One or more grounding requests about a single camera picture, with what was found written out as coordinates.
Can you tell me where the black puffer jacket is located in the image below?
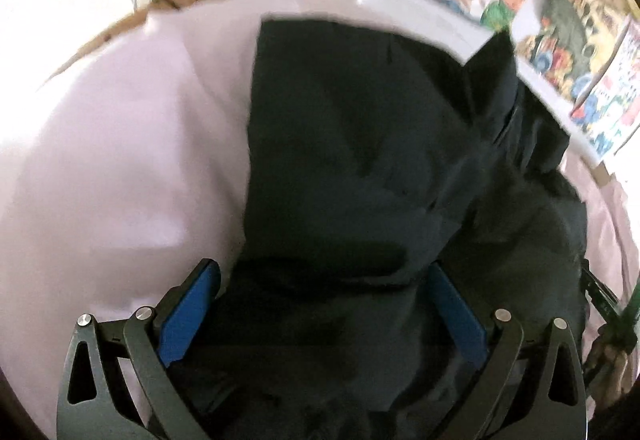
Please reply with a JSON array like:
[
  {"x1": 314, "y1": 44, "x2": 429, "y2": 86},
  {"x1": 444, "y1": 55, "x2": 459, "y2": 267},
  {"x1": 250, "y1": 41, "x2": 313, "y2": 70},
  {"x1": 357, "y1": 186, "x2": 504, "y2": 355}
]
[{"x1": 169, "y1": 20, "x2": 587, "y2": 439}]

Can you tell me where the person's right hand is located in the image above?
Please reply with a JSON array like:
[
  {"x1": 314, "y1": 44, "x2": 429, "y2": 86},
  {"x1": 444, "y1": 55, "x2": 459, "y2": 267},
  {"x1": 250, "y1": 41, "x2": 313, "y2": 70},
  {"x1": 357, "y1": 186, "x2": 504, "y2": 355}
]
[{"x1": 585, "y1": 324, "x2": 628, "y2": 413}]

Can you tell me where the pink duvet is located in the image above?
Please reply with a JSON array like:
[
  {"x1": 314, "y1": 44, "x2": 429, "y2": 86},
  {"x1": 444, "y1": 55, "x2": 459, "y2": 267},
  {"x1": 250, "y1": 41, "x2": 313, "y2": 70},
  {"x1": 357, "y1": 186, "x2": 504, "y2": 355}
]
[{"x1": 1, "y1": 0, "x2": 639, "y2": 439}]

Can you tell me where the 2024 collage drawing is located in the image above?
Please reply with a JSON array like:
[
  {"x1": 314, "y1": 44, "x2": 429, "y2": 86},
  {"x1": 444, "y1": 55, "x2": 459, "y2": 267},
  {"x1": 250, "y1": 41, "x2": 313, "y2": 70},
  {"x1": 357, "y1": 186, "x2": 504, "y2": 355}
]
[{"x1": 570, "y1": 20, "x2": 639, "y2": 158}]

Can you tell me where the landscape hills drawing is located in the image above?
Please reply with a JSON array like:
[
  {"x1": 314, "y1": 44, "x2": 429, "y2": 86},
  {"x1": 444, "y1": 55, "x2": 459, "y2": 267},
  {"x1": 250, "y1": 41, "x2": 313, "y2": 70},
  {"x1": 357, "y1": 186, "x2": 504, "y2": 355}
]
[{"x1": 516, "y1": 0, "x2": 630, "y2": 103}]

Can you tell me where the wooden bed frame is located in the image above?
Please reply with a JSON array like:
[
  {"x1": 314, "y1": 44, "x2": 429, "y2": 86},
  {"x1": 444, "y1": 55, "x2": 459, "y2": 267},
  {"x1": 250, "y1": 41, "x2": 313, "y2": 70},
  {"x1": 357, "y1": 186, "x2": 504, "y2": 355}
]
[{"x1": 50, "y1": 0, "x2": 223, "y2": 79}]

